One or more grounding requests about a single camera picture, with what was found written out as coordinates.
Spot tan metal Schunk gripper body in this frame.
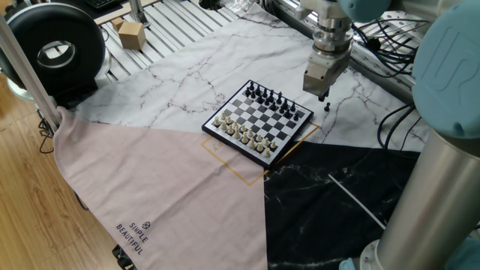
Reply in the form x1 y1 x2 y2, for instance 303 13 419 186
302 55 352 98

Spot black and white chessboard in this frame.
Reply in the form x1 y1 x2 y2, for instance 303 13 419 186
201 79 315 170

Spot white gripper adapter plate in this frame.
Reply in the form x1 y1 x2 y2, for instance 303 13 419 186
307 48 353 74

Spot silver force torque sensor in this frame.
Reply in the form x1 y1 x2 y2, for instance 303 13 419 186
311 16 354 57

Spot marble pink black tablecloth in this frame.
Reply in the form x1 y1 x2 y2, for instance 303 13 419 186
52 3 432 270

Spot large cardboard box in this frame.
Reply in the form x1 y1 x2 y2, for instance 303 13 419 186
118 21 147 52

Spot metal stand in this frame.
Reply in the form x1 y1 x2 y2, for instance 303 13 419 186
128 0 151 28

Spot wooden desk board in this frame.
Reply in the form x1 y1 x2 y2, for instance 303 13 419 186
93 0 162 26

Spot black keyboard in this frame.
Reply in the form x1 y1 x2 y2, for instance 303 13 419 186
84 0 123 11

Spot grey aluminium rail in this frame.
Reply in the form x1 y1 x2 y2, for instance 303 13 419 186
269 0 417 106

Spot black cable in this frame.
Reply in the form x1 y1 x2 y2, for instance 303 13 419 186
376 104 423 151

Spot white cable tie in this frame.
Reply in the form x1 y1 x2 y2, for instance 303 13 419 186
327 173 387 230

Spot aluminium frame post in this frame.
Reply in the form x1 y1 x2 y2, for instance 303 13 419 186
0 13 63 131

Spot black ring-shaped device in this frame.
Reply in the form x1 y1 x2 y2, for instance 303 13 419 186
0 2 108 104

